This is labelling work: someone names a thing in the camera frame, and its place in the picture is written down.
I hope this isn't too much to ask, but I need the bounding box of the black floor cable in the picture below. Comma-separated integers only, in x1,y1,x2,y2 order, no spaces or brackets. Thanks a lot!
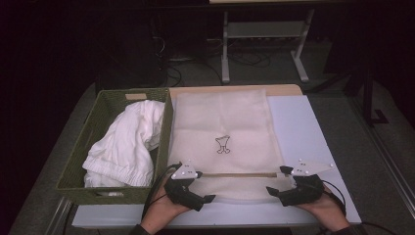
228,48,272,69
160,58,223,88

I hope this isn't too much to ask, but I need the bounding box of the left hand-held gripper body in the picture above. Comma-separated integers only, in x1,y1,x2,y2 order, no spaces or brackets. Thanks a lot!
163,159,204,212

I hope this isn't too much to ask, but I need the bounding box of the black metal stand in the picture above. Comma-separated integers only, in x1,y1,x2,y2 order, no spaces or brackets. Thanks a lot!
312,63,390,127

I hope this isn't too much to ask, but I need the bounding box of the person's left hand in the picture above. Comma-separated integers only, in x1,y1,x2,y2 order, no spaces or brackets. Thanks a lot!
140,191,194,235

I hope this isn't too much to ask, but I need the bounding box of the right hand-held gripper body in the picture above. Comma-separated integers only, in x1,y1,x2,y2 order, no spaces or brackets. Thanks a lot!
278,159,336,208

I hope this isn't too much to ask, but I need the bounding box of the aluminium frame rail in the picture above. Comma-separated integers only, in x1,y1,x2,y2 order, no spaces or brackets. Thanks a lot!
346,96,415,220
45,197,72,235

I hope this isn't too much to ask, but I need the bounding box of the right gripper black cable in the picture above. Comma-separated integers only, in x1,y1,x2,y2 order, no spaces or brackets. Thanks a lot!
321,179,399,235

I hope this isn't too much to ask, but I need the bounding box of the white metal desk frame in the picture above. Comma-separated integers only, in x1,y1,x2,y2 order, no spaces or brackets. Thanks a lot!
208,0,347,84

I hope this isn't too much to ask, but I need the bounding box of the white table mat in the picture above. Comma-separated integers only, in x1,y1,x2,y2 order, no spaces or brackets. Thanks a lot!
71,94,362,228

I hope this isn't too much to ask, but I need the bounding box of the green woven basket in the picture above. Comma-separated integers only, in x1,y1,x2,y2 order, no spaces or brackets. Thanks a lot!
55,87,174,206

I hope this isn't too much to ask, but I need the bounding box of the person's right hand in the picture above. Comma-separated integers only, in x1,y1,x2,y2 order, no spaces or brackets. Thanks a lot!
295,185,350,232

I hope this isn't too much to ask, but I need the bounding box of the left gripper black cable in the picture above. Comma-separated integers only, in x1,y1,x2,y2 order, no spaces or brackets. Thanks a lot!
141,162,184,219

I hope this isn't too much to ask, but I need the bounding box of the white garment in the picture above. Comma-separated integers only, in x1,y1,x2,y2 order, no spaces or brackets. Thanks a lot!
81,99,166,189

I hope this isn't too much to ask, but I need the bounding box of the cream zippered laundry bag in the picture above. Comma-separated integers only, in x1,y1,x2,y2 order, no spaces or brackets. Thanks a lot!
167,88,297,202

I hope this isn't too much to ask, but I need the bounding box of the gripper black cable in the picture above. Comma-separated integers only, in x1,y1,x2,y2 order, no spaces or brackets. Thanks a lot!
141,162,184,219
321,179,399,235

